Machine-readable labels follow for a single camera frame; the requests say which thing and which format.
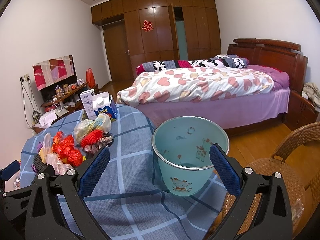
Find wall power socket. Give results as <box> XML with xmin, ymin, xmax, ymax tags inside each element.
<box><xmin>20</xmin><ymin>74</ymin><xmax>30</xmax><ymax>83</ymax></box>

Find red plastic bag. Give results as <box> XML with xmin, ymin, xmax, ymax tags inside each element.
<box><xmin>86</xmin><ymin>68</ymin><xmax>96</xmax><ymax>89</ymax></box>

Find black hanging cables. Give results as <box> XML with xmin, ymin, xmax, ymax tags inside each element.
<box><xmin>21</xmin><ymin>78</ymin><xmax>42</xmax><ymax>131</ymax></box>

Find pink transparent plastic wrapper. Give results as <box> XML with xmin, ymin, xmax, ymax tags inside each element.
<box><xmin>39</xmin><ymin>133</ymin><xmax>67</xmax><ymax>176</ymax></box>

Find brown wooden wardrobe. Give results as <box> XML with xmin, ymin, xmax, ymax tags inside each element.
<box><xmin>91</xmin><ymin>0</ymin><xmax>221</xmax><ymax>79</ymax></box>

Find plaid cloth rag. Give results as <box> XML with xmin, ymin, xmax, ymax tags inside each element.
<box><xmin>83</xmin><ymin>135</ymin><xmax>114</xmax><ymax>155</ymax></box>

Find wooden tv stand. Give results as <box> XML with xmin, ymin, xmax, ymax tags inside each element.
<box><xmin>33</xmin><ymin>83</ymin><xmax>89</xmax><ymax>134</ymax></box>

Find purple bed sheet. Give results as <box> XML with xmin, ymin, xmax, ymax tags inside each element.
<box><xmin>136</xmin><ymin>65</ymin><xmax>290</xmax><ymax>129</ymax></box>

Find blue plaid tablecloth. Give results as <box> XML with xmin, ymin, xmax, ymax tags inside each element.
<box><xmin>19</xmin><ymin>103</ymin><xmax>228</xmax><ymax>240</ymax></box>

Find wooden nightstand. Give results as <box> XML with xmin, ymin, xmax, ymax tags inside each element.
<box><xmin>284</xmin><ymin>90</ymin><xmax>319</xmax><ymax>131</ymax></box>

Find red crumpled plastic trash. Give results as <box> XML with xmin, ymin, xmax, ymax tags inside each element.
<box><xmin>52</xmin><ymin>131</ymin><xmax>86</xmax><ymax>167</ymax></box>

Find white papers on stand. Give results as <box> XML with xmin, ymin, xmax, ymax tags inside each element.
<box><xmin>39</xmin><ymin>109</ymin><xmax>57</xmax><ymax>128</ymax></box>

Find wicker chair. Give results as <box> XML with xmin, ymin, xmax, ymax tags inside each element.
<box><xmin>205</xmin><ymin>122</ymin><xmax>319</xmax><ymax>239</ymax></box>

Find white tall milk carton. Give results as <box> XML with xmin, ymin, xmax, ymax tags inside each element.
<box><xmin>80</xmin><ymin>89</ymin><xmax>97</xmax><ymax>120</ymax></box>

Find television with patchwork cover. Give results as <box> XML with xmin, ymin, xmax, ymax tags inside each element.
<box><xmin>33</xmin><ymin>55</ymin><xmax>77</xmax><ymax>102</ymax></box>

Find red double happiness decoration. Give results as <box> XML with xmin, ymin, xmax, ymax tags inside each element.
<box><xmin>142</xmin><ymin>20</ymin><xmax>153</xmax><ymax>32</ymax></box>

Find heart pattern white duvet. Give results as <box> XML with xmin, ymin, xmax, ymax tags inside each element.
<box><xmin>117</xmin><ymin>67</ymin><xmax>274</xmax><ymax>107</ymax></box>

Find beige clothes on nightstand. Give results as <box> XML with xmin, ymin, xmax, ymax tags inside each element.
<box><xmin>302</xmin><ymin>82</ymin><xmax>320</xmax><ymax>112</ymax></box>

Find cow pattern folded blanket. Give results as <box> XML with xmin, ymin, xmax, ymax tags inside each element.
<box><xmin>136</xmin><ymin>54</ymin><xmax>249</xmax><ymax>75</ymax></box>

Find yellow white plastic bag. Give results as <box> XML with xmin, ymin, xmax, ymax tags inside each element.
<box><xmin>74</xmin><ymin>113</ymin><xmax>111</xmax><ymax>144</ymax></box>

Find blue Look milk carton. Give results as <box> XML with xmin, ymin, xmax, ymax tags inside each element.
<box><xmin>92</xmin><ymin>92</ymin><xmax>118</xmax><ymax>121</ymax></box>

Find wooden room door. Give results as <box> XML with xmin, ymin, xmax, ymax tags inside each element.
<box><xmin>103</xmin><ymin>20</ymin><xmax>133</xmax><ymax>82</ymax></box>

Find wooden bed frame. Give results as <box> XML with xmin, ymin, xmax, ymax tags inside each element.
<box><xmin>226</xmin><ymin>38</ymin><xmax>308</xmax><ymax>136</ymax></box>

